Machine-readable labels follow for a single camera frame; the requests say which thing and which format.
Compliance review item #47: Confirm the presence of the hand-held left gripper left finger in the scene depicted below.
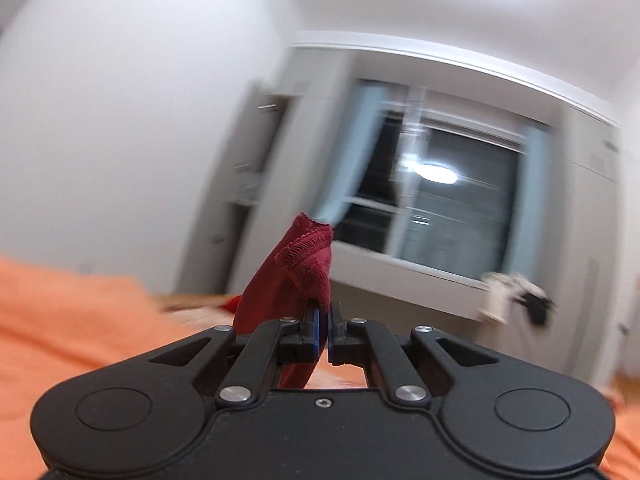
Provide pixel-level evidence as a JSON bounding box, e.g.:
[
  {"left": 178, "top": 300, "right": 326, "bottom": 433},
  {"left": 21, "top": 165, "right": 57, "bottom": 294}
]
[{"left": 149, "top": 300, "right": 325, "bottom": 408}]

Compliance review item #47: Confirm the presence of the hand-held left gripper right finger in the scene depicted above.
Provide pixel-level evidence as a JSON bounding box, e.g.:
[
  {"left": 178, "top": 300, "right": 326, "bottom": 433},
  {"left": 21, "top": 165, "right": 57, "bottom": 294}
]
[{"left": 327, "top": 300, "right": 501, "bottom": 408}]

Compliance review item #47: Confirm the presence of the dark red knit garment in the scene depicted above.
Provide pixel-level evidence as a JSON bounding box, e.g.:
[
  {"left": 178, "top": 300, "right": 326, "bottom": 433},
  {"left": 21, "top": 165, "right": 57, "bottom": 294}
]
[{"left": 232, "top": 212, "right": 335, "bottom": 391}]

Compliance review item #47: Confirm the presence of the peach cloth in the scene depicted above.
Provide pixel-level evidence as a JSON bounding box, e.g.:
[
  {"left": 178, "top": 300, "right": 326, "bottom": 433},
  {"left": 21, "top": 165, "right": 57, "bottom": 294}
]
[{"left": 162, "top": 305, "right": 236, "bottom": 333}]

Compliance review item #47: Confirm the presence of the white cloth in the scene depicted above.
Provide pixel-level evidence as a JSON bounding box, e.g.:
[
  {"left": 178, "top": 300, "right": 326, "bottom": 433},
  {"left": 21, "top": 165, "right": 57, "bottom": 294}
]
[{"left": 479, "top": 271, "right": 547, "bottom": 324}]

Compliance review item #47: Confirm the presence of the light blue curtain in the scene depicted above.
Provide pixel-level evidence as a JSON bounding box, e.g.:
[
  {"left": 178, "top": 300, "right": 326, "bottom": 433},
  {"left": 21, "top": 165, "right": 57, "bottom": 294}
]
[
  {"left": 311, "top": 81, "right": 388, "bottom": 233},
  {"left": 502, "top": 122, "right": 552, "bottom": 273}
]

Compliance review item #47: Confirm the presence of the grey built-in cabinet unit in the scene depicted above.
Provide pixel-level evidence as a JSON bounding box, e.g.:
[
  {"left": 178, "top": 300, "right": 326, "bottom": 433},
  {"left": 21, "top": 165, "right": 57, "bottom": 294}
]
[{"left": 177, "top": 42, "right": 628, "bottom": 386}]

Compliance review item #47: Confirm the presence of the black cloth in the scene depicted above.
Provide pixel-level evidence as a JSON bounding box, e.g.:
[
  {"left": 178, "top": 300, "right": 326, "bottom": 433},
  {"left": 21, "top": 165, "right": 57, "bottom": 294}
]
[{"left": 516, "top": 291, "right": 557, "bottom": 330}]

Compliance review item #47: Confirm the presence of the orange bed blanket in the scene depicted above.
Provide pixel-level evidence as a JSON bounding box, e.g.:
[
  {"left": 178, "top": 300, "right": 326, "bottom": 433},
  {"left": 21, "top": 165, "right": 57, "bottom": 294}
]
[{"left": 0, "top": 254, "right": 640, "bottom": 480}]

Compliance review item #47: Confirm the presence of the window with white frame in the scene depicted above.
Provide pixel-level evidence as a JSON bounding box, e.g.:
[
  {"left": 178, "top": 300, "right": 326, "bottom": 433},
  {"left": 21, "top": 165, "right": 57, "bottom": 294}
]
[{"left": 310, "top": 79, "right": 553, "bottom": 288}]

